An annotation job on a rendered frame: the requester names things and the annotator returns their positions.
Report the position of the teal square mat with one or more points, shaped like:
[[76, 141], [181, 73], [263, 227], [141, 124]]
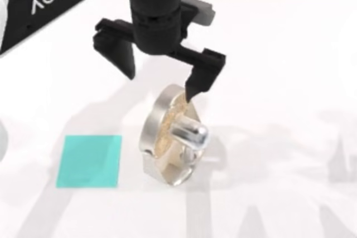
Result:
[[89, 161]]

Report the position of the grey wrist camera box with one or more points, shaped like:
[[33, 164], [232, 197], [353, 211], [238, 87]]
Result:
[[202, 10]]

